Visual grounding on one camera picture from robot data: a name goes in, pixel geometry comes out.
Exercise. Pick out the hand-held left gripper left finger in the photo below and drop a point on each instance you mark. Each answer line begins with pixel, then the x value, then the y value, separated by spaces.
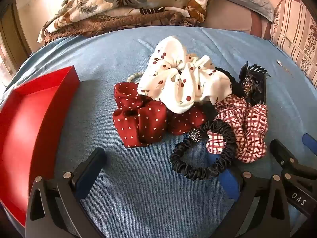
pixel 85 176

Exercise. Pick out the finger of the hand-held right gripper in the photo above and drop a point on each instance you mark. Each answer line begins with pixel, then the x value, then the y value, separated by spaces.
pixel 301 178
pixel 311 141

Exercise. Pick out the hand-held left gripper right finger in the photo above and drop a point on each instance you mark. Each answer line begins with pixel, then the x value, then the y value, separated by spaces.
pixel 226 181

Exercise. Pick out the black satin scrunchie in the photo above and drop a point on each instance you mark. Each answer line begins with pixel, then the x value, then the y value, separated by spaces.
pixel 225 133

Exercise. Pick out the red white plaid scrunchie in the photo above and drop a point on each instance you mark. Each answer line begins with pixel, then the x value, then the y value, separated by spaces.
pixel 247 133

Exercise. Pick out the red cardboard box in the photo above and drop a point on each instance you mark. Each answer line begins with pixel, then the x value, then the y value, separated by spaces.
pixel 27 129

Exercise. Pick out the black rhinestone hair claw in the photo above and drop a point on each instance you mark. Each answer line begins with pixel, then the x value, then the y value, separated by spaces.
pixel 255 84

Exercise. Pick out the red polka dot scrunchie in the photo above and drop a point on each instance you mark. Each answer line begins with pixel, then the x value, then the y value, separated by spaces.
pixel 146 121

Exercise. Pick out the white cherry print scrunchie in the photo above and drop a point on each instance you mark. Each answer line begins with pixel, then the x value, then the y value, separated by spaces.
pixel 173 79

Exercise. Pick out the blue bed sheet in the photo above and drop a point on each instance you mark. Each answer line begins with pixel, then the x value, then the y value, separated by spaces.
pixel 148 198

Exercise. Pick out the small silver pin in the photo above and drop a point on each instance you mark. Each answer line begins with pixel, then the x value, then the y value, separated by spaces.
pixel 279 62

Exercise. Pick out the striped floral pillow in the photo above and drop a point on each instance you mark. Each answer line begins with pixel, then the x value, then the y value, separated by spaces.
pixel 294 32

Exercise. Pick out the stained glass window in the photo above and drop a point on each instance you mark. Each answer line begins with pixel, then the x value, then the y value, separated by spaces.
pixel 5 62

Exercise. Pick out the pink bed cover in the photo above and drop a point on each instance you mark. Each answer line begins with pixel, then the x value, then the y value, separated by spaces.
pixel 227 19

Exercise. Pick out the brown quilted blanket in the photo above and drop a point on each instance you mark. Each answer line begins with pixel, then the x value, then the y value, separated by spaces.
pixel 111 24

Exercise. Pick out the leaf print blanket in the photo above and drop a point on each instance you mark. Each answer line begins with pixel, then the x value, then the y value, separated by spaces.
pixel 118 0

